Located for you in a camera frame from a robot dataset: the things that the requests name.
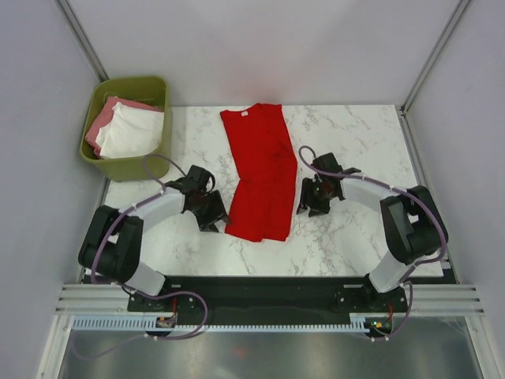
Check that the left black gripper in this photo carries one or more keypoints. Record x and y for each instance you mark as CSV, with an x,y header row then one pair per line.
x,y
206,224

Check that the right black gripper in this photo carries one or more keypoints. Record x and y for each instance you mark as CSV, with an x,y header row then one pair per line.
x,y
307,199

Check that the red t shirt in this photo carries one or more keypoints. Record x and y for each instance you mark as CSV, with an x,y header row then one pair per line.
x,y
263,202

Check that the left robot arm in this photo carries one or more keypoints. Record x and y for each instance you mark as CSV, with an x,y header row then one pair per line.
x,y
112,244

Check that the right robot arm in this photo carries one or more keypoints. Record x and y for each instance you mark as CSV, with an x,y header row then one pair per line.
x,y
414,231

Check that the white folded t shirt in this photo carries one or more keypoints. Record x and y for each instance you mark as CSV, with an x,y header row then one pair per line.
x,y
131,132

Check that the olive green plastic bin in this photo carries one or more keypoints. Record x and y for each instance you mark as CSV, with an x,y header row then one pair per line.
x,y
151,90

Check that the pink folded t shirt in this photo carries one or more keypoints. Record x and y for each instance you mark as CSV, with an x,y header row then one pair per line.
x,y
105,116

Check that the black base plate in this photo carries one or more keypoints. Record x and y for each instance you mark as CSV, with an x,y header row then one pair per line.
x,y
220,298

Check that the white slotted cable duct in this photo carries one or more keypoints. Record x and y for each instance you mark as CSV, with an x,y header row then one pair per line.
x,y
151,323

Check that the aluminium rail profile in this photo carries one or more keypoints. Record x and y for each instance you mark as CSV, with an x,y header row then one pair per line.
x,y
429,300

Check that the right aluminium frame post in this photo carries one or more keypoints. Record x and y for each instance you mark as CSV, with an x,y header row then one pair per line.
x,y
441,43

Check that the aluminium frame post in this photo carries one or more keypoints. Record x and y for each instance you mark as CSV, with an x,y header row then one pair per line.
x,y
441,43
80,35

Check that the left aluminium frame post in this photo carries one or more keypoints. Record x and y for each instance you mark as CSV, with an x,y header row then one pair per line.
x,y
80,35

